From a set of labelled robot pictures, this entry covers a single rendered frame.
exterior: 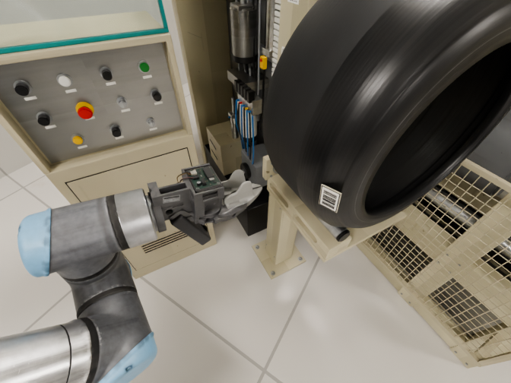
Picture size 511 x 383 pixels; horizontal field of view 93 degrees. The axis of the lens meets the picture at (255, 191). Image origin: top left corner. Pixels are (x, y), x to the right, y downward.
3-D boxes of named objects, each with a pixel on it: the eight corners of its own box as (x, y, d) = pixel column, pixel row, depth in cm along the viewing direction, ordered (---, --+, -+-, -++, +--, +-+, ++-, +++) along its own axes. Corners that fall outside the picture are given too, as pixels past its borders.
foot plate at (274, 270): (251, 246, 168) (251, 245, 166) (284, 231, 176) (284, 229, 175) (271, 280, 152) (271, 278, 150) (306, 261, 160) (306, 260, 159)
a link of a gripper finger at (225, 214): (250, 207, 45) (205, 222, 42) (249, 213, 47) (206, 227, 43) (239, 191, 48) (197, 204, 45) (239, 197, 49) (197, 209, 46)
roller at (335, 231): (278, 172, 92) (271, 168, 88) (286, 163, 90) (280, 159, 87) (341, 243, 71) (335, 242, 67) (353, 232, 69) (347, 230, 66)
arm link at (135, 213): (134, 258, 39) (125, 216, 45) (165, 248, 41) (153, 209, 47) (119, 223, 33) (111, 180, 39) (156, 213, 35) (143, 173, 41)
